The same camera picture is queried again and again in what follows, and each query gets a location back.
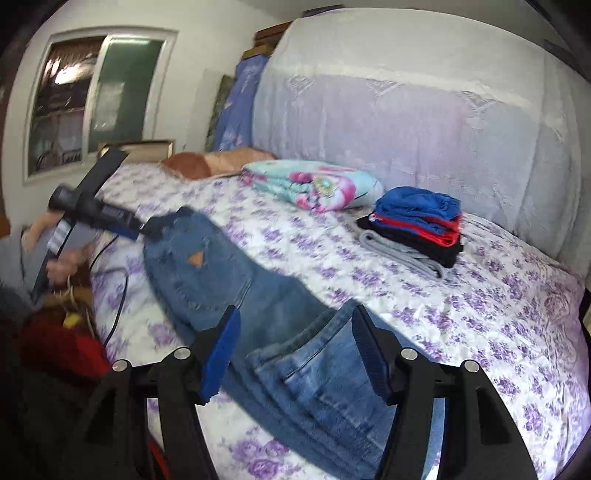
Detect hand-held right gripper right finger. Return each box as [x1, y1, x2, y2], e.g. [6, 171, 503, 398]
[352, 305, 539, 480]

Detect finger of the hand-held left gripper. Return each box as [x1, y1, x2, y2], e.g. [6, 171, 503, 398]
[139, 215, 183, 241]

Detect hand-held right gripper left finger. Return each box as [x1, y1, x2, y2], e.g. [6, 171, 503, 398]
[76, 305, 243, 480]

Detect blue denim pants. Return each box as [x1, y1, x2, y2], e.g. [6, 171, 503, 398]
[143, 206, 444, 480]

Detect person's left forearm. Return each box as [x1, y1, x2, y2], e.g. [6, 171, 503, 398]
[0, 231, 47, 301]

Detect person's left hand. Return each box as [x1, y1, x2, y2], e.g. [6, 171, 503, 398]
[23, 219, 95, 289]

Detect brown pillow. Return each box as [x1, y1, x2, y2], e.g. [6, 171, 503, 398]
[161, 147, 278, 180]

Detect folded grey garment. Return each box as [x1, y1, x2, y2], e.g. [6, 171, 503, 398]
[359, 231, 444, 280]

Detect bed with purple floral sheet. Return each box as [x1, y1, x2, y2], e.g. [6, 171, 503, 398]
[90, 157, 591, 480]

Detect stack of folded clothes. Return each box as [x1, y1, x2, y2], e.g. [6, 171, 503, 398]
[356, 215, 465, 269]

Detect marble pattern board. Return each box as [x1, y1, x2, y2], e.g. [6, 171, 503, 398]
[205, 74, 234, 151]

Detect window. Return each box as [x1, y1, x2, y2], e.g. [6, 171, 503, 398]
[25, 30, 178, 178]

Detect red cloth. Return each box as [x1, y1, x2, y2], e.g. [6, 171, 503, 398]
[16, 314, 114, 381]

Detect folded red and blue garment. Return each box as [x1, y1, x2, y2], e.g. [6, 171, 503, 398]
[369, 210, 463, 247]

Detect blue printed cloth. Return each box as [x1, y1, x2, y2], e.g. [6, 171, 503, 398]
[212, 55, 271, 153]

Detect folded blue shorts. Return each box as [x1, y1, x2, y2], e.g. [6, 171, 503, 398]
[374, 186, 462, 227]

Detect folded floral blanket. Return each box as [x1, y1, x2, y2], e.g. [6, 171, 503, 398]
[240, 159, 385, 213]

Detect wooden box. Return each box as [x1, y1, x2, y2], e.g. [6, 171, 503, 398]
[240, 21, 294, 58]

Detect black cable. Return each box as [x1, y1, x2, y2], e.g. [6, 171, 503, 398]
[88, 235, 130, 352]

